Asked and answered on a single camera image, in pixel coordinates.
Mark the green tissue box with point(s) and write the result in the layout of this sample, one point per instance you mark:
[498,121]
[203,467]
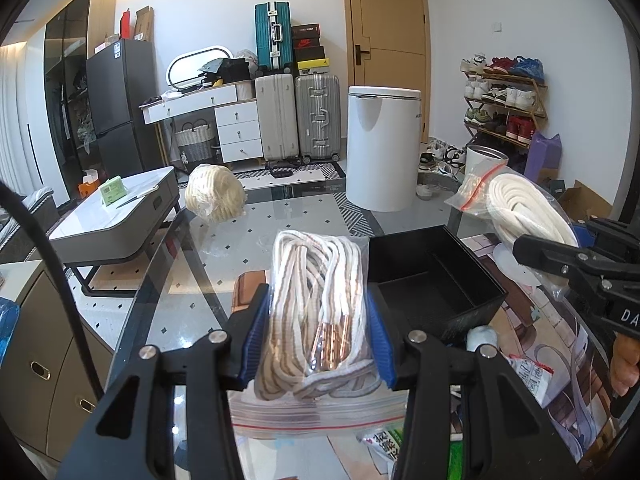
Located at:
[112,190]

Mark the purple paper bag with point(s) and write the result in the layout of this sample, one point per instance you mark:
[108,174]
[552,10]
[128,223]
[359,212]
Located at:
[544,155]

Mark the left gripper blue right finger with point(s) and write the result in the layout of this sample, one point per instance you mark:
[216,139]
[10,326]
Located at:
[380,342]

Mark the white dresser desk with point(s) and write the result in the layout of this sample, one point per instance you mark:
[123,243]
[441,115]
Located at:
[230,109]

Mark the person right hand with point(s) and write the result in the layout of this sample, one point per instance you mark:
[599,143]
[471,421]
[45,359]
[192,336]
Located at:
[624,364]

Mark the grey cabinet with drawers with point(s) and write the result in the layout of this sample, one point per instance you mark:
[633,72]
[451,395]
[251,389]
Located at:
[46,396]

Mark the red-edged white packet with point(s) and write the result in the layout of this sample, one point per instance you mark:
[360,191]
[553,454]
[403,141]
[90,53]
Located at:
[536,376]

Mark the white plush toy blue mask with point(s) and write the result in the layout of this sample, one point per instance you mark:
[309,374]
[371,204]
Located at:
[480,335]

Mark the green medicine sachet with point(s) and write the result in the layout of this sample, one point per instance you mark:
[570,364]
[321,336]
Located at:
[384,446]

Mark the white cylindrical appliance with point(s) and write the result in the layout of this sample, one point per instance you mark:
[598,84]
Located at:
[384,127]

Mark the dark wardrobe cabinet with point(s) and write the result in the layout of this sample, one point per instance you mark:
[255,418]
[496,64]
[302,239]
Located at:
[70,39]

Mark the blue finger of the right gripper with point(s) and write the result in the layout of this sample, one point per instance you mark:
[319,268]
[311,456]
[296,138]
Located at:
[553,258]
[585,236]

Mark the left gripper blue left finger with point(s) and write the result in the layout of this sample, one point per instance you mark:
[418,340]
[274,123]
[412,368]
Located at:
[257,314]

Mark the white coffee table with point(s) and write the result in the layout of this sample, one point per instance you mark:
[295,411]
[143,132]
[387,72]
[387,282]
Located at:
[95,235]

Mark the shoe rack with shoes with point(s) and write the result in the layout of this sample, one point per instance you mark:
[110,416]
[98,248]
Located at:
[504,97]

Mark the oval desk mirror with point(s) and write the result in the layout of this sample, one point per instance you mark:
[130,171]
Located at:
[196,68]

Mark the cream tumbler cup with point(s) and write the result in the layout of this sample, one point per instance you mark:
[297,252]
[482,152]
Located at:
[479,160]

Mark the stacked shoe boxes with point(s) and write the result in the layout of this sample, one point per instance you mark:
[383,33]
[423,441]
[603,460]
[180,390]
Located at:
[309,53]

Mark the teal suitcase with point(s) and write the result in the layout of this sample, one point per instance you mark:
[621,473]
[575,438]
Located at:
[273,33]

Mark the black cardboard box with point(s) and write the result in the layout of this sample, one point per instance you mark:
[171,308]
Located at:
[438,284]

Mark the white suitcase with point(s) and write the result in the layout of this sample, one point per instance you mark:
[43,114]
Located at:
[275,99]

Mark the silver suitcase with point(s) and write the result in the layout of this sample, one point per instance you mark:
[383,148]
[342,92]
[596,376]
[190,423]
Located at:
[318,108]

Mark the anime print desk mat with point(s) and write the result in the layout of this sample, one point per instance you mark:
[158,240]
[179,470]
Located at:
[544,341]

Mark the wooden door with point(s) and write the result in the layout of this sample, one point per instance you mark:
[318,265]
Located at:
[389,45]

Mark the black refrigerator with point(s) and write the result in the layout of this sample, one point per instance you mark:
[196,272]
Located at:
[121,78]

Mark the open cardboard box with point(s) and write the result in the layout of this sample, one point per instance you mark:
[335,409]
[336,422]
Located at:
[578,202]

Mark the woven basket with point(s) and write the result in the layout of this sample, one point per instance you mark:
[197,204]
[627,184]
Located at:
[195,142]

